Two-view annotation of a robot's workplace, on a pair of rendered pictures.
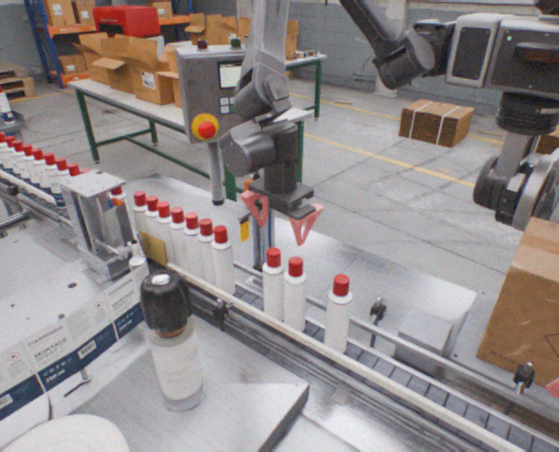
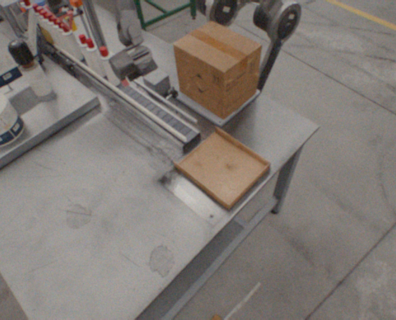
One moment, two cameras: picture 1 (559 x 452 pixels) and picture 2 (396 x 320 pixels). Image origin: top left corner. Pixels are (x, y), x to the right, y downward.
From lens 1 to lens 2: 0.97 m
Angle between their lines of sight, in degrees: 24
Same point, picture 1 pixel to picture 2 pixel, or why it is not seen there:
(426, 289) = not seen: hidden behind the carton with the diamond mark
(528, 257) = (184, 40)
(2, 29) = not seen: outside the picture
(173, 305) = (20, 53)
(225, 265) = (71, 44)
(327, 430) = (102, 113)
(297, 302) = (95, 61)
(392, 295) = (163, 65)
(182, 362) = (35, 79)
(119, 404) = (22, 98)
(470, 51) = not seen: outside the picture
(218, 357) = (65, 84)
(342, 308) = (105, 62)
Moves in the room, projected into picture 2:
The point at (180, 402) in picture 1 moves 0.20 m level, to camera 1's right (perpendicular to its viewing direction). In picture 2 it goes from (42, 98) to (81, 100)
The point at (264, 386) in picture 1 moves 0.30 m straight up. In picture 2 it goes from (79, 96) to (51, 41)
